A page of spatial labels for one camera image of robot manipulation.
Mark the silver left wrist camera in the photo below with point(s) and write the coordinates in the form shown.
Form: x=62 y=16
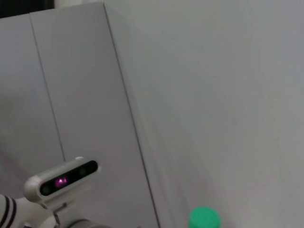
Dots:
x=64 y=181

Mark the green-capped clear test tube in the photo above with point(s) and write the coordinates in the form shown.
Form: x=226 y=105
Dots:
x=204 y=218

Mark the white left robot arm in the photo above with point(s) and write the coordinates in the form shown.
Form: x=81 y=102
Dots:
x=35 y=217

